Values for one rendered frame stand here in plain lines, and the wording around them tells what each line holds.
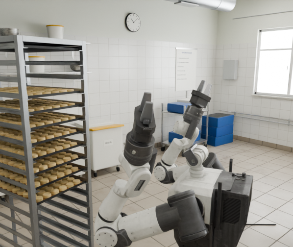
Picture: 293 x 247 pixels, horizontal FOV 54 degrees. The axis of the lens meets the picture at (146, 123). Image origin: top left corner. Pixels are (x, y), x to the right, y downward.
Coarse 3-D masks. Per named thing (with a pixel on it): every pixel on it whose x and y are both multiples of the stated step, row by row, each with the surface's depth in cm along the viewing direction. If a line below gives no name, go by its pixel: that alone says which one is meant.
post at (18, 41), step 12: (24, 72) 150; (24, 84) 151; (24, 96) 151; (24, 108) 152; (24, 120) 153; (24, 132) 154; (24, 144) 156; (24, 156) 158; (36, 216) 166; (36, 228) 167; (36, 240) 168
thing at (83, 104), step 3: (42, 99) 212; (45, 99) 210; (48, 99) 208; (51, 99) 206; (54, 99) 205; (57, 99) 203; (69, 102) 197; (72, 102) 195; (75, 102) 193; (78, 102) 192; (81, 102) 190; (84, 102) 189; (81, 105) 191; (84, 105) 189
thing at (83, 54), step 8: (80, 56) 184; (80, 72) 186; (88, 112) 192; (88, 120) 193; (88, 128) 194; (88, 136) 195; (88, 144) 196; (88, 152) 197; (88, 160) 198; (88, 168) 199; (88, 176) 200; (88, 184) 201; (88, 200) 204; (88, 208) 205; (88, 224) 208; (88, 232) 210
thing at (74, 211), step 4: (48, 200) 230; (52, 200) 227; (52, 204) 225; (56, 204) 225; (60, 204) 222; (64, 204) 219; (60, 208) 219; (64, 208) 219; (68, 208) 218; (72, 208) 215; (72, 212) 213; (76, 212) 213; (80, 212) 210; (84, 212) 208; (80, 216) 208; (84, 216) 208; (88, 216) 206
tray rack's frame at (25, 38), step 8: (0, 40) 152; (8, 40) 148; (24, 40) 148; (32, 40) 152; (40, 40) 156; (48, 40) 160; (56, 40) 164; (64, 40) 169; (72, 40) 174; (24, 56) 215; (0, 112) 206; (16, 240) 229; (40, 240) 247
